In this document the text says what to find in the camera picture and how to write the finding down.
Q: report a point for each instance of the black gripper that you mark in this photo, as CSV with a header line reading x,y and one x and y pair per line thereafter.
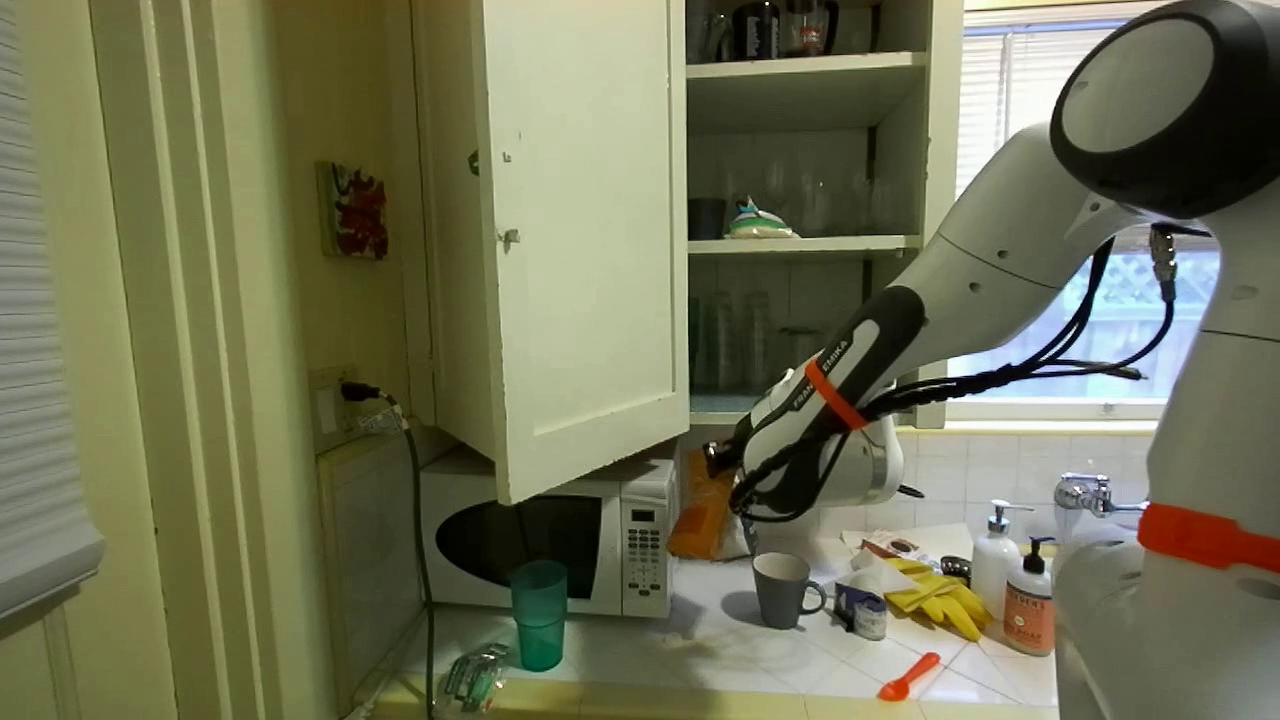
x,y
726,463

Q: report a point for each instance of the orange sachet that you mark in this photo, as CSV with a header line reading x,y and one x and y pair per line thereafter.
x,y
701,515

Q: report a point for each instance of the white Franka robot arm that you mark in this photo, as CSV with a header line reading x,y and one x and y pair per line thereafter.
x,y
1202,401

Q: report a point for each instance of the open cream cabinet door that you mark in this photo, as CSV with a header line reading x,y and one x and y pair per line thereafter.
x,y
586,242

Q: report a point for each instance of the white microwave oven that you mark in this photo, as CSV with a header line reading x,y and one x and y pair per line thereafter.
x,y
641,547

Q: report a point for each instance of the grey ceramic mug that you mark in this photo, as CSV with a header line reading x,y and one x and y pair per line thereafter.
x,y
781,588

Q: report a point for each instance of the small blue white cup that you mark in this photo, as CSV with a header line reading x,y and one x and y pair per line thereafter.
x,y
864,611

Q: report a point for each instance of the coffee print box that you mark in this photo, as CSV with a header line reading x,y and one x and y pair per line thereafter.
x,y
915,547

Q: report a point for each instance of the green cloth item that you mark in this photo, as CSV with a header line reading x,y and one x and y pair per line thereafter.
x,y
760,227

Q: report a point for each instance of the teal plastic cup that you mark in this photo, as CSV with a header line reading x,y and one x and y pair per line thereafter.
x,y
540,617

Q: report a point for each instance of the yellow cloth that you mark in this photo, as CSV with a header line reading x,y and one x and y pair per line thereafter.
x,y
940,600

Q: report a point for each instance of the orange plastic spoon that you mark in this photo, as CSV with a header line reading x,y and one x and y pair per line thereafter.
x,y
910,683

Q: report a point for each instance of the white bottle with silver pump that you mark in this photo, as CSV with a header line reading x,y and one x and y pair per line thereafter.
x,y
994,565

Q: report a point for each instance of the clear safety glasses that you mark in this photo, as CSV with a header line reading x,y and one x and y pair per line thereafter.
x,y
474,677

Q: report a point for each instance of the soap bottle with black pump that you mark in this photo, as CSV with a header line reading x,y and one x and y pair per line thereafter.
x,y
1029,607

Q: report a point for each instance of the shiny metal jar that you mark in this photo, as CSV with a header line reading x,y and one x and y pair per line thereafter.
x,y
1081,500

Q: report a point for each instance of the dark glassware group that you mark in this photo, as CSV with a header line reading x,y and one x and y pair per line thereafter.
x,y
775,27

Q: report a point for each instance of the white window blind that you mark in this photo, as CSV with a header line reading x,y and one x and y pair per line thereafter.
x,y
34,332

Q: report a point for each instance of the wall power outlet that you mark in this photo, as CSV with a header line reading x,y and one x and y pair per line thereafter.
x,y
344,414

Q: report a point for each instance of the cream wall cabinet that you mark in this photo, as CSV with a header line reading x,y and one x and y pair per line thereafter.
x,y
803,83

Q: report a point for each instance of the red wall picture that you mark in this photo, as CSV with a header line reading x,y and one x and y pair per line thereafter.
x,y
357,214

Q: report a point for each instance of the window with white frame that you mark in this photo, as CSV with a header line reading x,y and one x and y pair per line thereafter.
x,y
1015,83

